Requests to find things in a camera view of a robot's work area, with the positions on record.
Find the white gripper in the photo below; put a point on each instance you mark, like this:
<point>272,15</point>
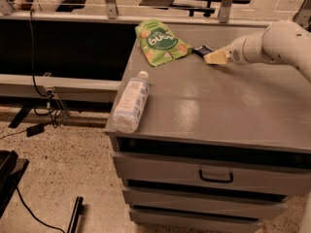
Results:
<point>235,52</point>

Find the dark blue rxbar wrapper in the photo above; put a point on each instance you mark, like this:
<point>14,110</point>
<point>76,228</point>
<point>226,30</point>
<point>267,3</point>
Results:
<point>202,50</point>

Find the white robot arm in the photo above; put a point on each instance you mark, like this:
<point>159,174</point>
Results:
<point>282,42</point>

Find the clear plastic water bottle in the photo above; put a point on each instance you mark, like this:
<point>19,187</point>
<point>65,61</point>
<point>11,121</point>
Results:
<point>127,114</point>

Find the green snack pouch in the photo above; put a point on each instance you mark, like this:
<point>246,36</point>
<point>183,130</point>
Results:
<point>158,43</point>

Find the grey drawer cabinet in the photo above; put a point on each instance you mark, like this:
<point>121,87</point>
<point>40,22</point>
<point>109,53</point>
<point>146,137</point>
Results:
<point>252,120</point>

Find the black power adapter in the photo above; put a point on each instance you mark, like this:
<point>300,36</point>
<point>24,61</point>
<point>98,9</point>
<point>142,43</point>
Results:
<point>35,129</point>

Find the black bar on floor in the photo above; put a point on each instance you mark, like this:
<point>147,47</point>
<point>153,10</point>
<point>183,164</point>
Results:
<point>77,211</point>

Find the black equipment at left edge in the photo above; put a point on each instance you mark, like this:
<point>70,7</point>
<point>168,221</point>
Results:
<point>12,169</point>

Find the black drawer handle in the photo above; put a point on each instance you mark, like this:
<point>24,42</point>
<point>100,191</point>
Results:
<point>215,177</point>

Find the grey metal rail frame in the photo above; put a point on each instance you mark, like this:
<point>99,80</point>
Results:
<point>260,11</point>

